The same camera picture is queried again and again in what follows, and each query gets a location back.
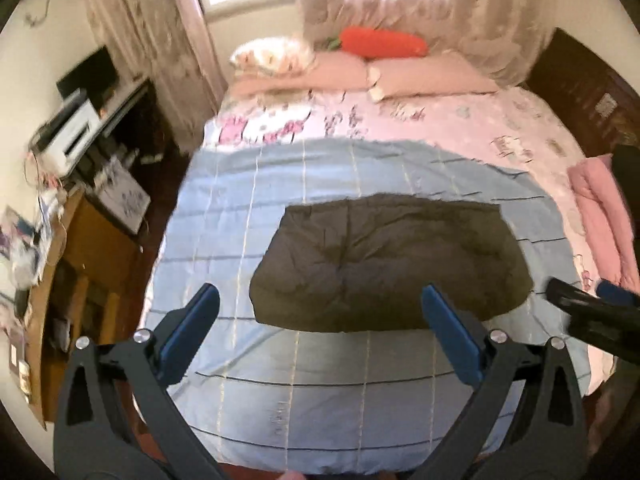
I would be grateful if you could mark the white floral pillow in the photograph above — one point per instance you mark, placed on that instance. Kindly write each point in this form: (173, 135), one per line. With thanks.
(274, 57)

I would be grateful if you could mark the black monitor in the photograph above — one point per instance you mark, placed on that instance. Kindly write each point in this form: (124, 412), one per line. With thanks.
(96, 75)

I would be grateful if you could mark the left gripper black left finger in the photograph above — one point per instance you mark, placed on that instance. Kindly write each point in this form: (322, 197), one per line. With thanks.
(115, 418)

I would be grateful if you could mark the pink Hello Kitty bedspread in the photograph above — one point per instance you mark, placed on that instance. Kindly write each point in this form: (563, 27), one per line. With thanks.
(510, 128)

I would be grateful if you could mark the floral lace curtain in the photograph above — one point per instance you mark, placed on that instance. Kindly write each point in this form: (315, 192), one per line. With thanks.
(502, 38)

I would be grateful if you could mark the folded pink quilted jacket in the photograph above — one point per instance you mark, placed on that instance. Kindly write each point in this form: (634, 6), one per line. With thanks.
(606, 220)

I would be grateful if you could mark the blue checked bed sheet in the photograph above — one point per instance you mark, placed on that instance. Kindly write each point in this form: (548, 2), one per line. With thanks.
(272, 399)

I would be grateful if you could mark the olive green puffer jacket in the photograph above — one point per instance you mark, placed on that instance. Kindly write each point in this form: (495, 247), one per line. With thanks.
(354, 265)

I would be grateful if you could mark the right pink pillow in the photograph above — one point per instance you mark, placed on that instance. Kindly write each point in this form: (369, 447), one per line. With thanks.
(447, 74)

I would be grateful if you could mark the orange carrot plush pillow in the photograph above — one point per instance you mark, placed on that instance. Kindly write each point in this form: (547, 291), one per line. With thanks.
(372, 43)

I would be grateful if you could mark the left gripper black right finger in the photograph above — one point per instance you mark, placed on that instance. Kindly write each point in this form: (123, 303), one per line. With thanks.
(524, 419)

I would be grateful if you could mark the dark wooden desk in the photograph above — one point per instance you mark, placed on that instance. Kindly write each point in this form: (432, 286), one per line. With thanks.
(136, 132)

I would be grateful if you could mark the dark wooden headboard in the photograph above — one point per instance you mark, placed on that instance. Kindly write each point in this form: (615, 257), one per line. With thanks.
(589, 97)

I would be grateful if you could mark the white floral box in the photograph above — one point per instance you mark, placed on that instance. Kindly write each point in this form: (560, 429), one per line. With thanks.
(121, 195)

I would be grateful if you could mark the pink pillow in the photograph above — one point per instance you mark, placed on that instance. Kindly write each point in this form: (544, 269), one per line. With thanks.
(336, 71)
(447, 74)

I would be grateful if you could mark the white printer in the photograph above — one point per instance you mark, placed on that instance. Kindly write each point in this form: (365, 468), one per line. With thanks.
(60, 142)

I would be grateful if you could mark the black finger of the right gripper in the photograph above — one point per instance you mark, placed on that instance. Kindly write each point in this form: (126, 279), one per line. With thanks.
(613, 329)
(614, 294)

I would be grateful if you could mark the brown wooden cabinet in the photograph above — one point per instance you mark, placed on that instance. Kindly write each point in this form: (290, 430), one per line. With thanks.
(84, 291)

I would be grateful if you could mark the left pink pillow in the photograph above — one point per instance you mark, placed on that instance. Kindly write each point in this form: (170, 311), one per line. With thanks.
(336, 71)

